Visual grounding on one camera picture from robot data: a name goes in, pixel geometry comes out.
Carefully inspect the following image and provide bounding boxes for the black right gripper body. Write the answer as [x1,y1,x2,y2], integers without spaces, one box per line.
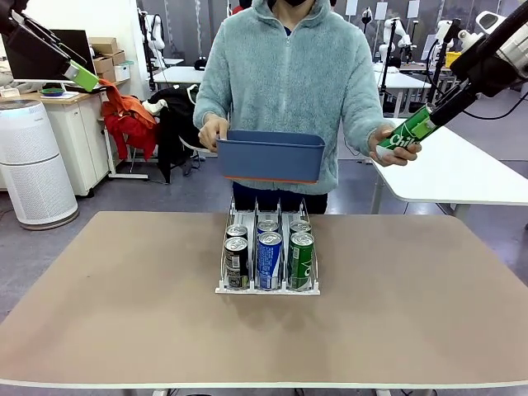
[450,39,523,98]

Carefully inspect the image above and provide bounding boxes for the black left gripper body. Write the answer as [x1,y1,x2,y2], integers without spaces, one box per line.
[0,0,28,34]

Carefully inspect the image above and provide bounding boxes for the blue bin orange base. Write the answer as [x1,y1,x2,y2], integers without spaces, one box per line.
[215,130,326,186]

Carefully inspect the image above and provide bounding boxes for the person left forearm teal sleeve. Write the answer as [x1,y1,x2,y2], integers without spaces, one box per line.
[342,90,397,156]

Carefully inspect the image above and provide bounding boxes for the person right forearm teal sleeve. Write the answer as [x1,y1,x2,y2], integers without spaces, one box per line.
[192,78,232,129]

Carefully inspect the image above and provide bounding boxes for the white clear can dispenser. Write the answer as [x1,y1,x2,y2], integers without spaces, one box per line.
[214,196,322,296]

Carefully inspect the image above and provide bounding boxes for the person left hand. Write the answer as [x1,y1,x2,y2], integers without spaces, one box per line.
[368,125,422,168]

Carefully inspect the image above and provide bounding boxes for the person right hand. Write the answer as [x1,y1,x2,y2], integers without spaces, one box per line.
[198,114,229,153]

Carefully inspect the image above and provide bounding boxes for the black computer monitor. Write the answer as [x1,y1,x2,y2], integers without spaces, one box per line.
[7,28,97,86]

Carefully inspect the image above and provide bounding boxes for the black tripod stand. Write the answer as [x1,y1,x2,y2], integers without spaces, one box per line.
[361,7,393,119]
[422,39,450,120]

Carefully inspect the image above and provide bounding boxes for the white background table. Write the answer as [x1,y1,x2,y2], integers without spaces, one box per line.
[150,65,207,90]
[373,69,432,119]

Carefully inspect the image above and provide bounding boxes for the large white table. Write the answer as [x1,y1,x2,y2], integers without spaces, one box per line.
[354,117,528,222]

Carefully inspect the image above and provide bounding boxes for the white cabinet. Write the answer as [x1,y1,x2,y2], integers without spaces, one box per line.
[40,88,111,198]

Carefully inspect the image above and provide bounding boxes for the orange red jacket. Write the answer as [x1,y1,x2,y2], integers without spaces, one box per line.
[100,78,161,163]

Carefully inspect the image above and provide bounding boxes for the white air purifier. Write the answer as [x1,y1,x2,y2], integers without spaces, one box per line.
[0,98,79,231]

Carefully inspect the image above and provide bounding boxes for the black jacket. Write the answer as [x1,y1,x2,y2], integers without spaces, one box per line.
[148,86,215,186]

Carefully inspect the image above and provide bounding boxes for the person in teal fleece hoodie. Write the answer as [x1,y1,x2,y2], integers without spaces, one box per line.
[192,0,397,215]

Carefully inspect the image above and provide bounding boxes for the right arm black cable sleeve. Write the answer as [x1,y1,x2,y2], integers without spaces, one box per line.
[478,0,528,46]

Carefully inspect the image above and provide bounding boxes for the white desk leg frame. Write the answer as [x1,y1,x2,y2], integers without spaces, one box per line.
[97,117,149,182]

